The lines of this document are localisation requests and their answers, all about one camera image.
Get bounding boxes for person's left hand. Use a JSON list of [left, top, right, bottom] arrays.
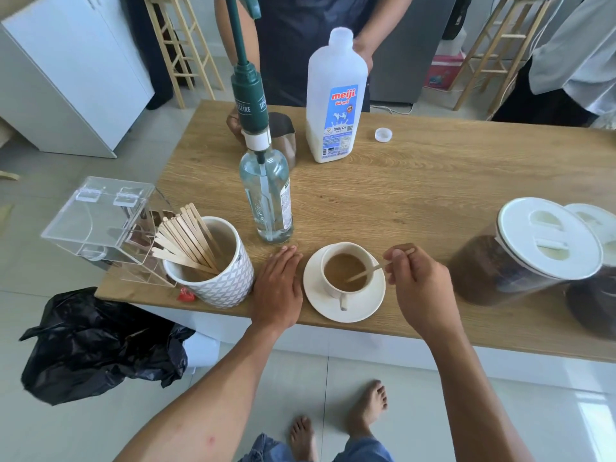
[[249, 244, 304, 332]]

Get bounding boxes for person's right forearm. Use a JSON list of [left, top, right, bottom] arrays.
[[423, 327, 536, 462]]

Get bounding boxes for pink box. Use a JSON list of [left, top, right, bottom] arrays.
[[423, 52, 466, 90]]

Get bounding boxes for steel milk pitcher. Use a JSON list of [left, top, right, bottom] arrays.
[[268, 112, 297, 169]]

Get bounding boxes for white cabinet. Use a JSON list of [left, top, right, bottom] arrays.
[[0, 0, 156, 159]]

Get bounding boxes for black garbage bag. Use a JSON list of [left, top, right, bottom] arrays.
[[19, 287, 195, 406]]

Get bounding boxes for coffee jar with white lid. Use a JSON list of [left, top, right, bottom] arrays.
[[448, 197, 603, 307], [563, 203, 616, 340]]

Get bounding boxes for green pump dispenser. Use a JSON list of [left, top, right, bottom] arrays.
[[224, 0, 270, 164]]

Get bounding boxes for white bin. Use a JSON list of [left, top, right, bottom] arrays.
[[183, 332, 221, 369]]

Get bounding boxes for white coffee cup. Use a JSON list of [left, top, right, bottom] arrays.
[[320, 242, 379, 312]]

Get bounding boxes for wooden stir stick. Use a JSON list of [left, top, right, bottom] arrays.
[[346, 250, 415, 283]]

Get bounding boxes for person's right hand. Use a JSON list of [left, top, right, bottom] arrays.
[[383, 243, 466, 343]]

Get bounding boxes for gray refrigerator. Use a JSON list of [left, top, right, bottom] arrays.
[[368, 0, 460, 105]]

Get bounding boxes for bunch of wooden stirrers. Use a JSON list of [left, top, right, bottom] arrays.
[[151, 203, 223, 276]]

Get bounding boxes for person's left foot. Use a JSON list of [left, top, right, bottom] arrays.
[[289, 416, 318, 462]]

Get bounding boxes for white patterned mug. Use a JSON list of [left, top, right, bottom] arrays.
[[163, 216, 255, 310]]

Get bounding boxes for clear glass syrup bottle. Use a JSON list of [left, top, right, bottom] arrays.
[[239, 148, 294, 245]]

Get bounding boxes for person's foot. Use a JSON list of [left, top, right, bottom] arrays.
[[289, 416, 318, 462], [346, 380, 389, 441]]

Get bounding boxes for clear acrylic box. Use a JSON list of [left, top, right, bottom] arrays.
[[40, 176, 177, 287]]

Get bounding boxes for blue jeans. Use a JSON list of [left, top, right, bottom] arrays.
[[250, 432, 396, 462]]

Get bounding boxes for white saucer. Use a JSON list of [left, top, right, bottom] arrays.
[[303, 245, 387, 324]]

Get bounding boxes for wooden stool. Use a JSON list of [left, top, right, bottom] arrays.
[[140, 0, 225, 109], [452, 0, 554, 121]]

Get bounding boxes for person's right foot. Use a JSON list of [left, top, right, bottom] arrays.
[[346, 380, 389, 441]]

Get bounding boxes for person's left forearm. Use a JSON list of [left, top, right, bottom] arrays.
[[113, 320, 299, 462]]

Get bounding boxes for white plastic milk jug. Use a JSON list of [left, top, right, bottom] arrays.
[[305, 27, 367, 164]]

